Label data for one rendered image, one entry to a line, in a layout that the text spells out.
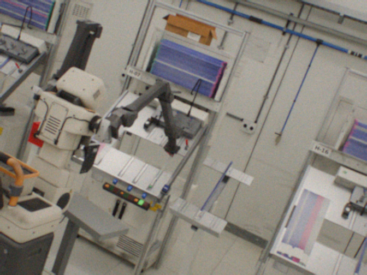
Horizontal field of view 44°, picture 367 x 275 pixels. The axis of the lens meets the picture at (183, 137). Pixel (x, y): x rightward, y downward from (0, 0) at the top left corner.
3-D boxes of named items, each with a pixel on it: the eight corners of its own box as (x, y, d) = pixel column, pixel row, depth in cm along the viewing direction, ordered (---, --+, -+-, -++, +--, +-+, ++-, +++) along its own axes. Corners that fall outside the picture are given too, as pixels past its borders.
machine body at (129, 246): (142, 277, 336) (171, 202, 323) (64, 234, 354) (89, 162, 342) (173, 249, 397) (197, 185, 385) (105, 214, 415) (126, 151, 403)
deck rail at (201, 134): (159, 203, 296) (159, 198, 291) (157, 202, 297) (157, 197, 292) (207, 129, 336) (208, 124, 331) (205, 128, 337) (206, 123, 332)
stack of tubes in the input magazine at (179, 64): (211, 97, 322) (224, 61, 317) (148, 72, 335) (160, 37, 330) (215, 97, 334) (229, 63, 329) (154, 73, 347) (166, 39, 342)
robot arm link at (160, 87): (159, 72, 260) (173, 78, 256) (158, 92, 269) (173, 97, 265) (110, 111, 230) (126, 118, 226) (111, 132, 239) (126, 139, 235)
